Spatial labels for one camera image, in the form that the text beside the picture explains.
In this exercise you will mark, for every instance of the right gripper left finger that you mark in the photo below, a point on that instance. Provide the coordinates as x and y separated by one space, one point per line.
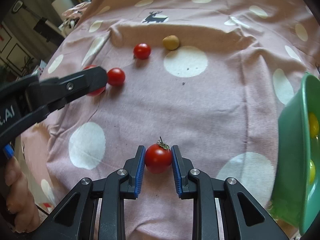
93 202

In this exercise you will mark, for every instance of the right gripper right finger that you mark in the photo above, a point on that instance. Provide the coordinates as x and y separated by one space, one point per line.
221 207

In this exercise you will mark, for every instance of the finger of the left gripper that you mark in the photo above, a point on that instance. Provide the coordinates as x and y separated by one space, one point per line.
8 151
54 93

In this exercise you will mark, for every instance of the green bowl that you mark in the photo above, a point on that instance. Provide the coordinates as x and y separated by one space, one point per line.
293 199

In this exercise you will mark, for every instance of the green apple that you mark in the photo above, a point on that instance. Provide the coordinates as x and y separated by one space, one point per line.
313 125
312 172

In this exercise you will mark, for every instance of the stemmed cherry tomato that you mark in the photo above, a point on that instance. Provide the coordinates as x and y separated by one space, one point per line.
142 51

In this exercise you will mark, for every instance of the person's left hand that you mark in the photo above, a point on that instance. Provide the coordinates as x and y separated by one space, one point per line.
20 200

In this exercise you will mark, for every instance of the pink clothes pile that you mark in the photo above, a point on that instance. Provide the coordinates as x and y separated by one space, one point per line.
71 17

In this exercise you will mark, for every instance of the right tan longan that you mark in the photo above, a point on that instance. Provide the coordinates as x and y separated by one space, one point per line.
171 42

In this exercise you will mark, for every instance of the pink polka dot cloth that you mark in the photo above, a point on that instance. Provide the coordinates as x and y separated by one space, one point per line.
217 96

